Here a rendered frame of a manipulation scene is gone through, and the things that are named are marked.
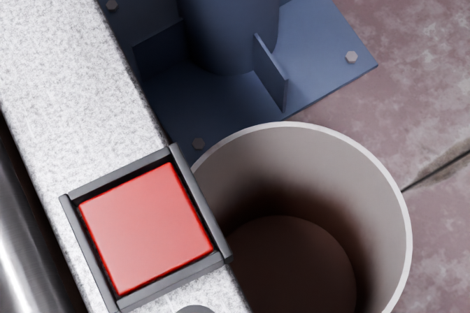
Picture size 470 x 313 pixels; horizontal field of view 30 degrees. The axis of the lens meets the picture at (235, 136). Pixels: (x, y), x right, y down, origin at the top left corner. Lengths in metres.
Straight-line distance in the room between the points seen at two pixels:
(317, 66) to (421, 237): 0.34
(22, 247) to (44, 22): 0.15
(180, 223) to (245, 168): 0.72
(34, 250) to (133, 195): 0.07
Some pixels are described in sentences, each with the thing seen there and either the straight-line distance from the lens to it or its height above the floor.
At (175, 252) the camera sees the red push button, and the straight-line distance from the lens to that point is 0.50.
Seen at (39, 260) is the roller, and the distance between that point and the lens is 0.53.
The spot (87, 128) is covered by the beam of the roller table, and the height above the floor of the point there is 0.91.
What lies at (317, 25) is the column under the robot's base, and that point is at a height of 0.01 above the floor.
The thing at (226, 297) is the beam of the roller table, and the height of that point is 0.92.
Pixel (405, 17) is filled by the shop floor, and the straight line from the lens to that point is 1.62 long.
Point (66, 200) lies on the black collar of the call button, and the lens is 0.51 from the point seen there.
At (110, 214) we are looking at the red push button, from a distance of 0.51.
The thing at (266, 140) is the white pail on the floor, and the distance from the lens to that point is 1.15.
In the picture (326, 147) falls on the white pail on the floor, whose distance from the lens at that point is 1.16.
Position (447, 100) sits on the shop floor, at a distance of 1.57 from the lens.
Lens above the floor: 1.42
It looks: 70 degrees down
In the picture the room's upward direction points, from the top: 3 degrees counter-clockwise
